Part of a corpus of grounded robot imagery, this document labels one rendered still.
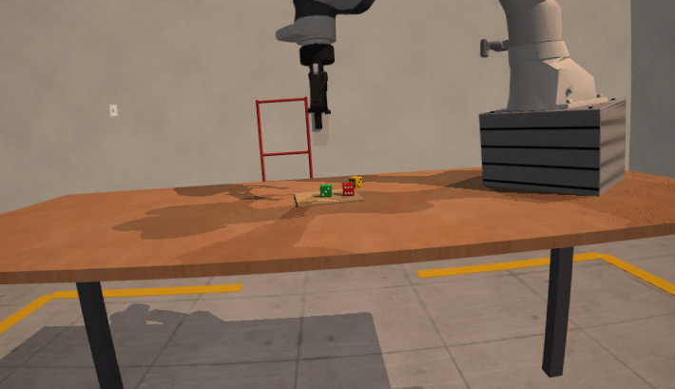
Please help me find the yellow die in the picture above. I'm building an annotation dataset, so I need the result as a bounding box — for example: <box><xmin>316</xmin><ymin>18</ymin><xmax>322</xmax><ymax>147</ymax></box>
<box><xmin>349</xmin><ymin>176</ymin><xmax>362</xmax><ymax>187</ymax></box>

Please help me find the tan mat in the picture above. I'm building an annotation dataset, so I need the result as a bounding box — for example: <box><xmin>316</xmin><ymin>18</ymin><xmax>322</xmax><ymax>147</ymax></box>
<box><xmin>295</xmin><ymin>189</ymin><xmax>364</xmax><ymax>207</ymax></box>

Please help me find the green die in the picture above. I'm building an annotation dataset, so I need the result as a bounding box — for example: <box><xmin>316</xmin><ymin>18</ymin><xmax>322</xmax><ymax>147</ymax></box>
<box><xmin>320</xmin><ymin>185</ymin><xmax>333</xmax><ymax>197</ymax></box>

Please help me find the red die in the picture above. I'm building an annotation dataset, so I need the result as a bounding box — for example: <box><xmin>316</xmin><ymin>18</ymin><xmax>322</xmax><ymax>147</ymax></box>
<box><xmin>342</xmin><ymin>183</ymin><xmax>355</xmax><ymax>196</ymax></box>

